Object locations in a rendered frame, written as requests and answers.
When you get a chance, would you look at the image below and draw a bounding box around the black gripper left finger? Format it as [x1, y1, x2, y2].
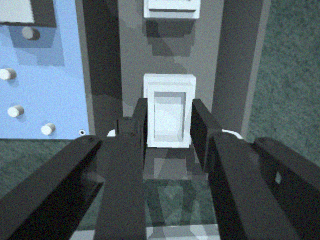
[0, 98, 148, 240]

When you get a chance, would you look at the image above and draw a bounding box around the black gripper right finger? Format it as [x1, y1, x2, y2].
[190, 99, 320, 240]

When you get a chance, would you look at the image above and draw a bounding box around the white block with pocket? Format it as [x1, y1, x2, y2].
[144, 74, 196, 148]
[144, 0, 200, 22]

